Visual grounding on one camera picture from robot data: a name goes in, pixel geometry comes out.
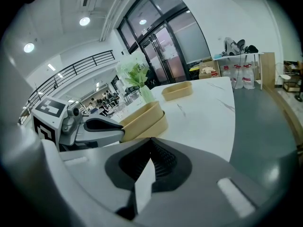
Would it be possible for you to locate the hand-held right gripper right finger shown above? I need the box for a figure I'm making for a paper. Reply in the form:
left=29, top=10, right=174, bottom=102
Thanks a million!
left=133, top=137, right=269, bottom=227

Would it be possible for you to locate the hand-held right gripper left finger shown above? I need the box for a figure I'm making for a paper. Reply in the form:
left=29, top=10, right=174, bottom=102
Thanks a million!
left=41, top=137, right=152, bottom=222

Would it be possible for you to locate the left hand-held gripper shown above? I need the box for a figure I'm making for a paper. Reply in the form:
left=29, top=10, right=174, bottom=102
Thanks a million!
left=30, top=97, right=126, bottom=153

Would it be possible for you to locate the tan small container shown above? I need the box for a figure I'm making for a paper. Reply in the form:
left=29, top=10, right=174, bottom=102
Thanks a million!
left=161, top=80, right=193, bottom=102
left=119, top=100, right=164, bottom=137
left=120, top=111, right=169, bottom=143

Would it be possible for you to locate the pale green vase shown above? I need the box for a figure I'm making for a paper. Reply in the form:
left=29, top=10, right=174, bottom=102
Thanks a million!
left=139, top=86, right=156, bottom=104

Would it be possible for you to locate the black metal railing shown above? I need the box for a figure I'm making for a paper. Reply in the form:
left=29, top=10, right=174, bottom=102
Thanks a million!
left=18, top=50, right=115, bottom=125

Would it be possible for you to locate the green and white flower bouquet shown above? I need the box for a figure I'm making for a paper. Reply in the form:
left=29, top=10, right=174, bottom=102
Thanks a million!
left=115, top=50, right=152, bottom=89

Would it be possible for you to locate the brown cardboard box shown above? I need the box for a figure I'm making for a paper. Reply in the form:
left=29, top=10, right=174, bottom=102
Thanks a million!
left=198, top=60, right=221, bottom=80

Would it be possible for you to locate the black framed glass door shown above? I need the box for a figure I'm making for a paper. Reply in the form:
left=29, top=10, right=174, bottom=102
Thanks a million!
left=116, top=0, right=212, bottom=86

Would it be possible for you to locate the light wooden cabinet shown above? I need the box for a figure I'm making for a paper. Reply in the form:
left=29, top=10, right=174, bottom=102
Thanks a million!
left=262, top=52, right=276, bottom=89

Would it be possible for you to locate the white side table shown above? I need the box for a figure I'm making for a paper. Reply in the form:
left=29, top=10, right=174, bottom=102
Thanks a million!
left=212, top=52, right=265, bottom=90

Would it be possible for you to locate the white chair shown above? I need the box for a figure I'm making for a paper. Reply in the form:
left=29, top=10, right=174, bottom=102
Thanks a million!
left=275, top=62, right=292, bottom=87

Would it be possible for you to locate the grey and white machine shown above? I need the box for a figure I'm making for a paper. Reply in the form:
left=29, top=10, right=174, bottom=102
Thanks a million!
left=223, top=37, right=247, bottom=56

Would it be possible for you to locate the wooden shelf rack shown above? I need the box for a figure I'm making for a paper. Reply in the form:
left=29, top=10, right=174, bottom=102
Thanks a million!
left=283, top=60, right=303, bottom=92

